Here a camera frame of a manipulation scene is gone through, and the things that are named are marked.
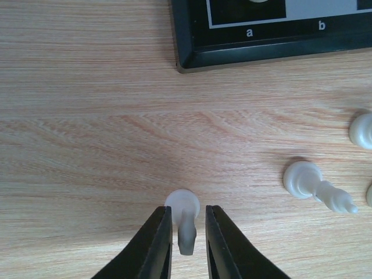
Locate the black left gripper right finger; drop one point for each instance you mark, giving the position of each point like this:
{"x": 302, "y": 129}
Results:
{"x": 230, "y": 254}

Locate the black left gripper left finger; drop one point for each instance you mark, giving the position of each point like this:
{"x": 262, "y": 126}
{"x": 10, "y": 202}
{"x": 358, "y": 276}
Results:
{"x": 148, "y": 254}

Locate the white rook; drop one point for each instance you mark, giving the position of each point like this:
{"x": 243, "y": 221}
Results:
{"x": 259, "y": 2}

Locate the white chess piece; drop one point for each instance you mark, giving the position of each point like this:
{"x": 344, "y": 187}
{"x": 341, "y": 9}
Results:
{"x": 304, "y": 180}

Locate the white pawn front left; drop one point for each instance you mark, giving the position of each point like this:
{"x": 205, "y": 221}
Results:
{"x": 369, "y": 196}

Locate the white bishop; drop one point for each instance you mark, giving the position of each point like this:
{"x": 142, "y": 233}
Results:
{"x": 360, "y": 131}

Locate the black white chessboard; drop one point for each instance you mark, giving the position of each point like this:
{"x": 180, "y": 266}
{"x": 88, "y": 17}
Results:
{"x": 211, "y": 34}

